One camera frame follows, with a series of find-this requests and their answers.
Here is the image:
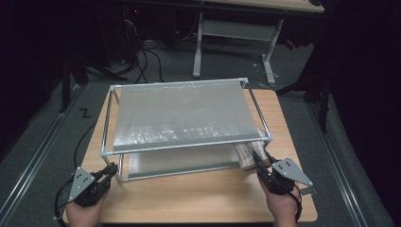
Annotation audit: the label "tangled black cables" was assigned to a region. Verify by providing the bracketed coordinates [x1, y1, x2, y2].
[124, 41, 165, 84]

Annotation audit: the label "dark computer tower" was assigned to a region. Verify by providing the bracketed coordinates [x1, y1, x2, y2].
[121, 6, 141, 65]

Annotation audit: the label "person's left hand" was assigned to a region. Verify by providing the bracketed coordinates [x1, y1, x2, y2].
[65, 188, 110, 227]

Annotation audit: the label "black metal stand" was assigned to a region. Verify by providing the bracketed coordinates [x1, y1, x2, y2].
[59, 51, 127, 114]
[275, 70, 334, 133]

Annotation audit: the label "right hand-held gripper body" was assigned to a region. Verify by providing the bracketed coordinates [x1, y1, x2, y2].
[258, 157, 314, 197]

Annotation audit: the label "person's right hand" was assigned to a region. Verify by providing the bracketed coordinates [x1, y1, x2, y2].
[258, 179, 302, 227]

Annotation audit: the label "striped beige towel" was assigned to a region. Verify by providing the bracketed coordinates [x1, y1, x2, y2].
[235, 129, 272, 173]

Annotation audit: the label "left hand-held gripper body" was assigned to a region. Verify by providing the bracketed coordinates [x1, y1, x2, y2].
[68, 166, 110, 207]

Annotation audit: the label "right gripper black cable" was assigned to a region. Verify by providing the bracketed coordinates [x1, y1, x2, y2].
[288, 187, 303, 223]

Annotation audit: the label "white-legged desk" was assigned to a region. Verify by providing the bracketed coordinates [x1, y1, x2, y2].
[192, 0, 325, 85]

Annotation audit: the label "metal floor rail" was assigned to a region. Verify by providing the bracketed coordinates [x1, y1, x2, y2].
[306, 102, 370, 227]
[0, 83, 84, 221]

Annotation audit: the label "long black cable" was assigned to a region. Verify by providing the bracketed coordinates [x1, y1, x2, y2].
[73, 121, 97, 169]

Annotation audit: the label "two-tier metal rack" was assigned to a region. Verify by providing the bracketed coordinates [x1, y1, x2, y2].
[99, 78, 273, 183]

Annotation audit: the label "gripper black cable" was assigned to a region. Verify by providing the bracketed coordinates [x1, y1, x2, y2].
[288, 187, 303, 223]
[53, 176, 79, 221]

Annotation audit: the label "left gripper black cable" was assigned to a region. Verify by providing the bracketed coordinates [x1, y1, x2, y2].
[53, 176, 79, 221]

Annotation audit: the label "grey tape piece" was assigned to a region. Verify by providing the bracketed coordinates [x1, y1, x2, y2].
[300, 186, 318, 197]

